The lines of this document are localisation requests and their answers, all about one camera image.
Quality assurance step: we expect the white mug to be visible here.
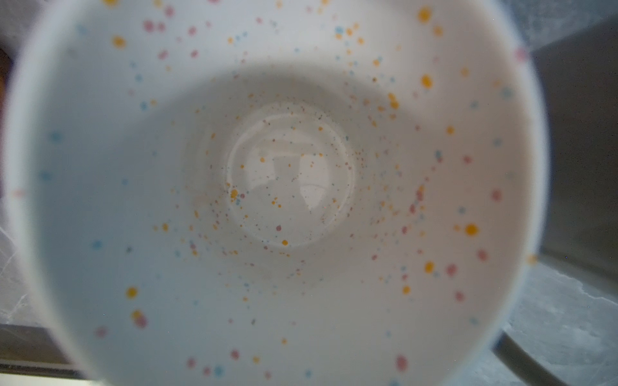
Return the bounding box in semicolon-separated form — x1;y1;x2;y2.
3;1;549;385

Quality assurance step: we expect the white strawberry serving tray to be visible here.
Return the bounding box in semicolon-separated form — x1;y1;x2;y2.
1;324;565;385

